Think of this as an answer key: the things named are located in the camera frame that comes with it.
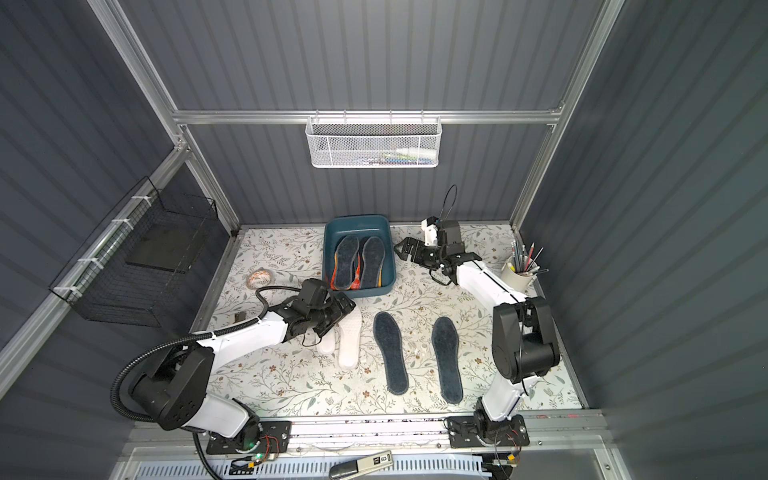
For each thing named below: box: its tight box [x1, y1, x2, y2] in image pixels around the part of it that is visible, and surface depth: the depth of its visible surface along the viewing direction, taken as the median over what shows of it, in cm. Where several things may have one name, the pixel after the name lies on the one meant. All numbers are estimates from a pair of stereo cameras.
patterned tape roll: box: [246, 267, 274, 290], surface depth 107 cm
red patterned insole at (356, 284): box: [351, 266, 361, 291], surface depth 104 cm
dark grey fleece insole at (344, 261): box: [334, 235, 359, 291], surface depth 107 cm
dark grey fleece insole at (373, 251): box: [360, 236, 385, 289], surface depth 107 cm
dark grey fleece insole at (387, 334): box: [373, 312, 409, 395], surface depth 89 cm
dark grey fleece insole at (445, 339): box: [431, 317, 463, 404], surface depth 88 cm
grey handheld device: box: [329, 450, 394, 480], surface depth 68 cm
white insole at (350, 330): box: [338, 306, 362, 370], surface depth 91 cm
